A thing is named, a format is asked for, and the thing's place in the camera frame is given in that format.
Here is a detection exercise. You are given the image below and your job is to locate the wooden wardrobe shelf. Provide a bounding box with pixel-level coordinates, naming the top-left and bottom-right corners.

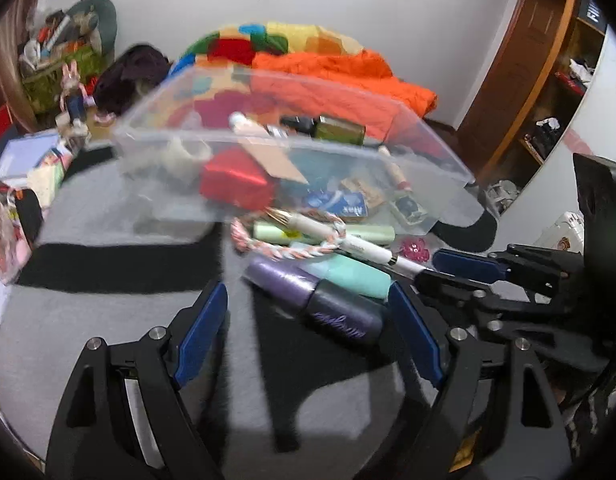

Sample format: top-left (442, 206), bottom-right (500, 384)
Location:
top-left (518, 0), bottom-right (609, 171)

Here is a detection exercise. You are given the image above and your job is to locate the pink bag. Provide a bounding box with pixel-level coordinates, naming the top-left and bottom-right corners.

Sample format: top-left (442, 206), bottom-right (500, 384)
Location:
top-left (0, 200), bottom-right (23, 281)

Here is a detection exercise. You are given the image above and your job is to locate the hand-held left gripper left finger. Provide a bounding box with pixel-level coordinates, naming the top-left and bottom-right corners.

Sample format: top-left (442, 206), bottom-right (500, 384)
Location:
top-left (46, 282), bottom-right (229, 480)

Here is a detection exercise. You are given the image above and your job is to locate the clear plastic storage bin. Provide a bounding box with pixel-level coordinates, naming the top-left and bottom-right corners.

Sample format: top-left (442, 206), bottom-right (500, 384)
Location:
top-left (112, 64), bottom-right (499, 241)

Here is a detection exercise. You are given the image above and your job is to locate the colourful patchwork quilt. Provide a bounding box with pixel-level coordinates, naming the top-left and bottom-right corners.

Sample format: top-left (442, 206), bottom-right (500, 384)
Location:
top-left (173, 22), bottom-right (363, 76)

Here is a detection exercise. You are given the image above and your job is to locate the purple cosmetic tube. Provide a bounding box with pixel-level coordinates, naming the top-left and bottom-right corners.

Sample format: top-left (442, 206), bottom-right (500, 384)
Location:
top-left (244, 255), bottom-right (383, 348)

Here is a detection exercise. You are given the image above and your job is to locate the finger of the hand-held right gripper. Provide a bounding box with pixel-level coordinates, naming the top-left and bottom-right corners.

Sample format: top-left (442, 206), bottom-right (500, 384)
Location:
top-left (413, 270), bottom-right (499, 328)
top-left (433, 245), bottom-right (571, 306)

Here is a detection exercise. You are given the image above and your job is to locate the green spray bottle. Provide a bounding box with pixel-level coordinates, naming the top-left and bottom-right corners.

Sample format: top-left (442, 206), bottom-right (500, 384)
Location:
top-left (280, 115), bottom-right (366, 147)

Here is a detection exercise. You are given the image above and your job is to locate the white gold pen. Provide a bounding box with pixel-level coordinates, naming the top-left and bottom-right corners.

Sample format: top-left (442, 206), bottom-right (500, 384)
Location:
top-left (265, 208), bottom-right (439, 281)

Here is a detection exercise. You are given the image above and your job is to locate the light green tube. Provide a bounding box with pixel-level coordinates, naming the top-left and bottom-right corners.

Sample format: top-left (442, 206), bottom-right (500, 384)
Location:
top-left (253, 221), bottom-right (396, 246)

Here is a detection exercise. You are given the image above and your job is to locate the pink rabbit toy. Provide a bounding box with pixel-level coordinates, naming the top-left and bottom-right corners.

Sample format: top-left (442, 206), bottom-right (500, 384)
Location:
top-left (58, 60), bottom-right (88, 121)

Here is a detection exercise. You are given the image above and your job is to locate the green white notebook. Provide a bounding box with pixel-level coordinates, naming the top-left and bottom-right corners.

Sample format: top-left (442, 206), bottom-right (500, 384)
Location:
top-left (28, 160), bottom-right (66, 206)

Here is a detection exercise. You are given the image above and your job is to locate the blue white paper stack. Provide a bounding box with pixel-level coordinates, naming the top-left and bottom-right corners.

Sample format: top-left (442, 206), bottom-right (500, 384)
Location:
top-left (0, 130), bottom-right (63, 181)

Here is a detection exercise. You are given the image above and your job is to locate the black sign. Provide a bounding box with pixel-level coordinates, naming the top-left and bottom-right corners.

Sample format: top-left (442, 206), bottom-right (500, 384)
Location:
top-left (578, 0), bottom-right (609, 23)

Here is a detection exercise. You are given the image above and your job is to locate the grey black blanket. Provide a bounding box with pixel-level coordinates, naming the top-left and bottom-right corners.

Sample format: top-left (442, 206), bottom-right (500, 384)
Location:
top-left (0, 145), bottom-right (499, 480)

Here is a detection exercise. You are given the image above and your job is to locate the beige cosmetic tube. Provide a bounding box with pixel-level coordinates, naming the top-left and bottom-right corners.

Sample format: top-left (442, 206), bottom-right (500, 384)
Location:
top-left (229, 112), bottom-right (309, 185)

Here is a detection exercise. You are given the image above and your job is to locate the white gauze roll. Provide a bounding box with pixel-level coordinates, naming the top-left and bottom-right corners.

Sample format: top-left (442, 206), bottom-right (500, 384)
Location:
top-left (163, 137), bottom-right (211, 171)

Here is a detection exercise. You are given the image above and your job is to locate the white handbag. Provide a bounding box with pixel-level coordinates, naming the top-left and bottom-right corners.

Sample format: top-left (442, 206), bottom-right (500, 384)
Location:
top-left (483, 180), bottom-right (521, 213)

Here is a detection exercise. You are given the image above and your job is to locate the white heart-print wardrobe door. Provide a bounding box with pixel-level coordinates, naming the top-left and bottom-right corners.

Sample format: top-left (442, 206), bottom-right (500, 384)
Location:
top-left (498, 25), bottom-right (616, 241)

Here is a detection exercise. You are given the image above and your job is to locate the black orange tool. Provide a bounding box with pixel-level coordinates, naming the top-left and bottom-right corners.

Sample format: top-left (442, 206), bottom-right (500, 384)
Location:
top-left (10, 192), bottom-right (43, 246)

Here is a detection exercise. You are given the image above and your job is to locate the white lip balm stick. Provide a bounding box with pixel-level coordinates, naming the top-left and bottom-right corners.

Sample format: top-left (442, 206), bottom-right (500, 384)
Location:
top-left (378, 146), bottom-right (413, 193)

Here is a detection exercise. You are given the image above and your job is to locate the wooden door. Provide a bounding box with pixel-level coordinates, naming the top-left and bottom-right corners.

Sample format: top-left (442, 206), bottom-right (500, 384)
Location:
top-left (458, 0), bottom-right (571, 171)

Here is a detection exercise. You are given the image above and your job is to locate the mint green tube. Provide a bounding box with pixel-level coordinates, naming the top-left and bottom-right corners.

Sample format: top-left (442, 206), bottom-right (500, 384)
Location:
top-left (288, 242), bottom-right (393, 301)

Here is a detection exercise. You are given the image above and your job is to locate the white suitcase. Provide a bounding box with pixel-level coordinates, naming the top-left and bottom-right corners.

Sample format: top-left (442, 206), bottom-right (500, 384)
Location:
top-left (530, 210), bottom-right (586, 261)

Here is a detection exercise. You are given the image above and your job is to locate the green storage basket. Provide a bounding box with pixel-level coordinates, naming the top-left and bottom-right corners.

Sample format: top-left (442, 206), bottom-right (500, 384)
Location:
top-left (18, 45), bottom-right (106, 111)

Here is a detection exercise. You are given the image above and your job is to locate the red foil packet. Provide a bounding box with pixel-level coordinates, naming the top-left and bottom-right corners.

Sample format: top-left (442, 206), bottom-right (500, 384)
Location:
top-left (199, 148), bottom-right (276, 211)

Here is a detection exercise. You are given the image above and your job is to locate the grey neck pillow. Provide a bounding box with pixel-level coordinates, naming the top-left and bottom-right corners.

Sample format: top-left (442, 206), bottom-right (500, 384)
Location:
top-left (62, 0), bottom-right (118, 56)

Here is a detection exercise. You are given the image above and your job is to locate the small dark square case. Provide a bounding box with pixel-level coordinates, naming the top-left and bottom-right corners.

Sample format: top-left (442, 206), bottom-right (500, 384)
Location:
top-left (390, 195), bottom-right (429, 225)

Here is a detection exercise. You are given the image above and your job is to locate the orange duvet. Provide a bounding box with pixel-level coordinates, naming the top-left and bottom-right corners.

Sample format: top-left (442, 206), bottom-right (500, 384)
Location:
top-left (251, 50), bottom-right (439, 136)

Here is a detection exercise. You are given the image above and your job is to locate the braided pink white cord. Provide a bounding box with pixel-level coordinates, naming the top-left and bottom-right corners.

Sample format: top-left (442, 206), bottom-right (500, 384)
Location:
top-left (231, 210), bottom-right (349, 261)

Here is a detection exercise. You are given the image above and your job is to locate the dark purple cloth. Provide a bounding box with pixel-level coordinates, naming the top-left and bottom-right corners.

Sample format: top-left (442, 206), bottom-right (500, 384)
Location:
top-left (94, 44), bottom-right (171, 117)

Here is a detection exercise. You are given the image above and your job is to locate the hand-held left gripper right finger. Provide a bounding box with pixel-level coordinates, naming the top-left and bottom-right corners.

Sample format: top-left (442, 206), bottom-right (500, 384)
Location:
top-left (388, 282), bottom-right (576, 480)

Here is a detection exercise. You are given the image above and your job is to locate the striped curtain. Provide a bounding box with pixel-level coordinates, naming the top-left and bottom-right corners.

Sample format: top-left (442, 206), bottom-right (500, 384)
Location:
top-left (0, 0), bottom-right (53, 131)

